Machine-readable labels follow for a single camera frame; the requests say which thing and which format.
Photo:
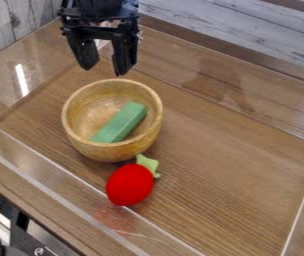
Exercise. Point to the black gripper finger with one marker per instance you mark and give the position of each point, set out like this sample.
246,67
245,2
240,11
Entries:
124,56
84,49

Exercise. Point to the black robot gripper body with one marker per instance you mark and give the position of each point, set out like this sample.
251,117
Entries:
100,19

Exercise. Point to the green rectangular block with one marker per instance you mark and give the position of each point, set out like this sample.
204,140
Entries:
122,123

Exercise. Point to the red plush strawberry toy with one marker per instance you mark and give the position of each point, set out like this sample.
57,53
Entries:
131,183

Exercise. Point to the clear acrylic tray enclosure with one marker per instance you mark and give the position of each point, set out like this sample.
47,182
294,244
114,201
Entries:
224,128

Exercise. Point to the black metal frame bracket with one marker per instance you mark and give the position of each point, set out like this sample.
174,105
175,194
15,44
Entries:
23,241

